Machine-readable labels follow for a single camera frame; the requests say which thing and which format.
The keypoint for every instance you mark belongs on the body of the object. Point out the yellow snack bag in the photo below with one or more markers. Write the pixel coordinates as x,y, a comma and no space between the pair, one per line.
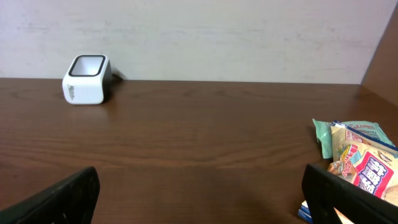
363,161

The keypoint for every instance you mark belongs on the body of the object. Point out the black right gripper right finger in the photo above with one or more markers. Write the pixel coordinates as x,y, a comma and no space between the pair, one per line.
326,194

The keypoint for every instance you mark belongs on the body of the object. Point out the white barcode scanner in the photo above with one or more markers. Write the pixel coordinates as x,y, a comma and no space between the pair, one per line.
88,80

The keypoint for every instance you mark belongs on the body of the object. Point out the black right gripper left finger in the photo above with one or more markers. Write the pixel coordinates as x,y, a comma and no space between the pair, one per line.
71,200

